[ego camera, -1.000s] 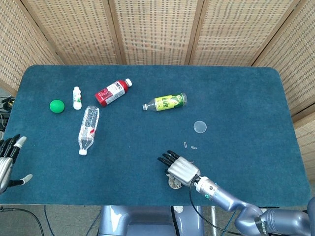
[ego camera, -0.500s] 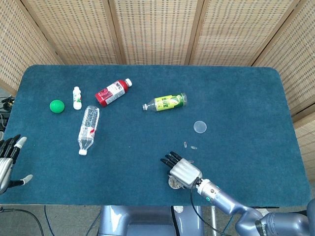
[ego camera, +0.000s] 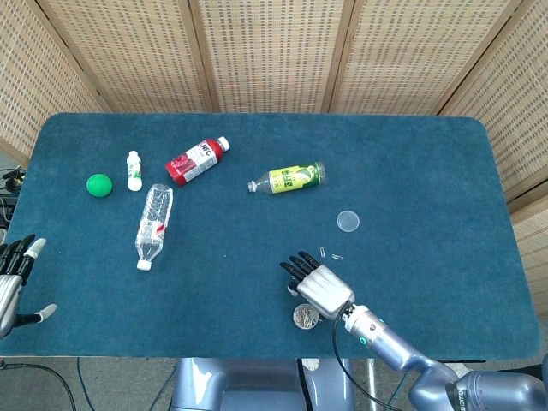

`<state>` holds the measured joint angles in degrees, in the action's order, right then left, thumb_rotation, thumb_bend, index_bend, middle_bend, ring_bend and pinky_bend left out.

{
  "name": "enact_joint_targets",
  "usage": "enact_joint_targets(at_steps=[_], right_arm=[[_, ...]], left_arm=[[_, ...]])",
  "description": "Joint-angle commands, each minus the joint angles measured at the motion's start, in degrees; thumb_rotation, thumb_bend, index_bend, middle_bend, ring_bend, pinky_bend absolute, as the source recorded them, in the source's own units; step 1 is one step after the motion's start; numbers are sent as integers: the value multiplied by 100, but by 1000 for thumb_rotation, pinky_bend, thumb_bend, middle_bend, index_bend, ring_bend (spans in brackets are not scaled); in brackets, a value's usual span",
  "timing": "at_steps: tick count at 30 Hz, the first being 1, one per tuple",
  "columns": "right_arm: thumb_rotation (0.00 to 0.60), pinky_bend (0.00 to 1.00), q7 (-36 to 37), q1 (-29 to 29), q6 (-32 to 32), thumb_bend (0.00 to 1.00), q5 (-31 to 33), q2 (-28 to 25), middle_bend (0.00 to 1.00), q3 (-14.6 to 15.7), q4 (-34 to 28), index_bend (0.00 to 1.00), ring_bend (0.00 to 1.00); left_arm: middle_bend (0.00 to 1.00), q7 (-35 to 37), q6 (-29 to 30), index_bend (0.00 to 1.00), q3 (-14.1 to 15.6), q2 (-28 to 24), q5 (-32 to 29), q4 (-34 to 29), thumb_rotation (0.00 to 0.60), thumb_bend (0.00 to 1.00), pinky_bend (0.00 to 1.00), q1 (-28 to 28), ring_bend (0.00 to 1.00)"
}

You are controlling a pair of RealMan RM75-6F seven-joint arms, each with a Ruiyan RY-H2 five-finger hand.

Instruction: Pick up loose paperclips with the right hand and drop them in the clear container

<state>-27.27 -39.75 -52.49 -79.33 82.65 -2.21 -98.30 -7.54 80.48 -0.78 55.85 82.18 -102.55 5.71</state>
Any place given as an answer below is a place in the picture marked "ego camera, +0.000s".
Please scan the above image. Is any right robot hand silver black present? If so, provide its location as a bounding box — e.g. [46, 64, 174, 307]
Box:
[279, 250, 356, 321]

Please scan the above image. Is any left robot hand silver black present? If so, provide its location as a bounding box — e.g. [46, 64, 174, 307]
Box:
[0, 233, 59, 339]

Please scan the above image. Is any small round container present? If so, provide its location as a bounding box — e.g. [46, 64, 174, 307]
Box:
[292, 302, 320, 331]

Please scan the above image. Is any clear round plastic lid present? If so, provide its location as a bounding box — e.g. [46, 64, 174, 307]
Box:
[336, 209, 361, 234]

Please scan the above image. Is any blue carpet table cloth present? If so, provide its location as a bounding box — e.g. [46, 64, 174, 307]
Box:
[0, 111, 541, 360]

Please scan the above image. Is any silver metal pole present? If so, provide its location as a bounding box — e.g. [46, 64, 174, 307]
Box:
[366, 359, 378, 411]

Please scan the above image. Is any blue-grey robot torso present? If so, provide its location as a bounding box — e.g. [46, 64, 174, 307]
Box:
[170, 357, 356, 411]

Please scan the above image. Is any open bottle yellow-green label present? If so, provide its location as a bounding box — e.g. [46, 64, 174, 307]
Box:
[247, 160, 327, 196]

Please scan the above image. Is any green ball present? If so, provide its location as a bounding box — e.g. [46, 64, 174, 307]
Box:
[86, 173, 114, 199]

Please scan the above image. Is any clear water bottle white cap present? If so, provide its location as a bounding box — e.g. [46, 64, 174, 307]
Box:
[134, 183, 175, 271]

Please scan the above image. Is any small white yogurt bottle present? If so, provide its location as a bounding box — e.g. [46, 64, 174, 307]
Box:
[126, 150, 144, 192]

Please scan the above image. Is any red juice bottle white cap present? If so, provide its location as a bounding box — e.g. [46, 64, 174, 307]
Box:
[164, 135, 231, 187]

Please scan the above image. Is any woven bamboo folding screen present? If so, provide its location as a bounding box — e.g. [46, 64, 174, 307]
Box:
[0, 0, 548, 320]

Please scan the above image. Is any black cable on robot arm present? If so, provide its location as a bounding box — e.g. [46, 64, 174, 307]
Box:
[331, 301, 389, 411]

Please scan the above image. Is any black floor cable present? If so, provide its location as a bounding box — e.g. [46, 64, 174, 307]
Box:
[0, 361, 78, 411]

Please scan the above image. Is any blue floor cable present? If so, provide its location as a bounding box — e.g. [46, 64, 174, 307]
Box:
[75, 357, 95, 411]

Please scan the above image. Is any black cable bundle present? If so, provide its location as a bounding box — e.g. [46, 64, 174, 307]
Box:
[0, 168, 27, 228]

